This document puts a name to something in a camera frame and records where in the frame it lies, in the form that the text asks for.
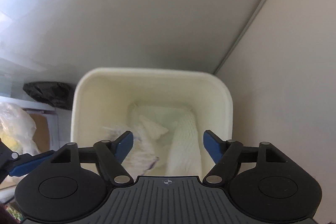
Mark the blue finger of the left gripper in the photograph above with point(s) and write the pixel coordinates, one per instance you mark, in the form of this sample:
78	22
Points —
23	164

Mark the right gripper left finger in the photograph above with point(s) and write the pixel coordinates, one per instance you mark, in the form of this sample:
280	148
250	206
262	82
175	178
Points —
110	155

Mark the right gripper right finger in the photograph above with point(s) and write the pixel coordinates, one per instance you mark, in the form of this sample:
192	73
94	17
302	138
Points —
225	155

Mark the white foam net purple band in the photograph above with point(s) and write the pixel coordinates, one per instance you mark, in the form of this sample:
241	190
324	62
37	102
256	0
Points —
139	162

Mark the white foam net sleeve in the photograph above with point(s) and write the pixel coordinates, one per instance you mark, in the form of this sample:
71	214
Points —
184	158

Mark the white tissue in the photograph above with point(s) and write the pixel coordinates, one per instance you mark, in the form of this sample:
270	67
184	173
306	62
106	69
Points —
147	131

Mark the cream square trash bin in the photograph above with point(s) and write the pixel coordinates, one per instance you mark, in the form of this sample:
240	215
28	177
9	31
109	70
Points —
104	97

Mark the translucent plastic bag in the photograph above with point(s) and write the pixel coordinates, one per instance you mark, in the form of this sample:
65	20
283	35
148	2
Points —
17	129

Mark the black garbage bag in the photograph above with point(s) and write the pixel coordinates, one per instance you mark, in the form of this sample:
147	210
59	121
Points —
55	94

